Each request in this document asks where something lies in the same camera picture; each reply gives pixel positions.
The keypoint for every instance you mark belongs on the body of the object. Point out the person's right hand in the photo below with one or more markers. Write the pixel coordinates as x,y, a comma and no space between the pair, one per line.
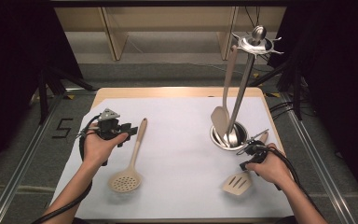
272,169

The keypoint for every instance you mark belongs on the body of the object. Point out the person's left hand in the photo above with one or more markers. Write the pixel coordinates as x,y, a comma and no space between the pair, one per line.
98,149

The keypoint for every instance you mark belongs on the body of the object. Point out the white paper sheet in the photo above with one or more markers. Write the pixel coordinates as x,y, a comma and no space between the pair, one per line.
174,155

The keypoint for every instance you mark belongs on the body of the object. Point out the steel utensil rack stand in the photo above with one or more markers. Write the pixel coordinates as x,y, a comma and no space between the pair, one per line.
242,87

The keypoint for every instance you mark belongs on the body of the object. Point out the black metal stand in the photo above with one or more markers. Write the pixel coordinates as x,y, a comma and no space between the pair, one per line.
296,93
45,90

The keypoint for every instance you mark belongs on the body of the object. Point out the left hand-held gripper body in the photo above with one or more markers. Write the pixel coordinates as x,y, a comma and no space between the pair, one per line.
108,124

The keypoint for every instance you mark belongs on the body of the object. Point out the aluminium floor rail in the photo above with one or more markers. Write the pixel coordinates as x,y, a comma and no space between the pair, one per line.
21,165
320,165

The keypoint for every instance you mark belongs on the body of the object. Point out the light wooden shelf unit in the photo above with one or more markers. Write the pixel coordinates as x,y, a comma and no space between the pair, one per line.
167,18

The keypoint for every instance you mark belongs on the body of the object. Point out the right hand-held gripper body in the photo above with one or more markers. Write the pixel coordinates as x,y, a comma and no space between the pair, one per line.
256,152

